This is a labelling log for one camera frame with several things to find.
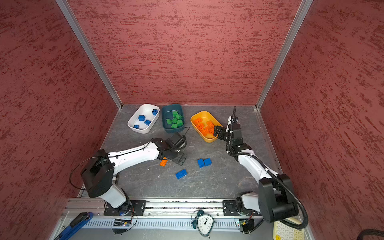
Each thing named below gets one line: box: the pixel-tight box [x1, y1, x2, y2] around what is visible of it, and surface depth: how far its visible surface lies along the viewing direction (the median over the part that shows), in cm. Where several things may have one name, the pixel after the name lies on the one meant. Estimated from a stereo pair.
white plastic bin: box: [127, 104, 160, 134], surface depth 112 cm
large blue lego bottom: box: [175, 168, 188, 180], surface depth 86 cm
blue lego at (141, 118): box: [138, 115, 146, 121], surface depth 112 cm
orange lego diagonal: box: [159, 156, 168, 167], surface depth 91 cm
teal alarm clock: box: [191, 209, 215, 239], surface depth 68 cm
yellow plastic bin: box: [190, 110, 224, 143], surface depth 109 cm
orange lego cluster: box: [196, 123, 204, 131], surface depth 109 cm
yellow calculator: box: [272, 216, 307, 240], surface depth 68 cm
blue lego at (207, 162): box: [204, 158, 212, 167], surface depth 92 cm
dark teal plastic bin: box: [161, 104, 185, 134], surface depth 112 cm
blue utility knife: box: [54, 212, 94, 240], surface depth 68 cm
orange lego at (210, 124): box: [206, 120, 215, 129], surface depth 109 cm
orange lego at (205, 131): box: [200, 128, 211, 136], surface depth 105 cm
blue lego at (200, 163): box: [197, 158, 205, 168], surface depth 91 cm
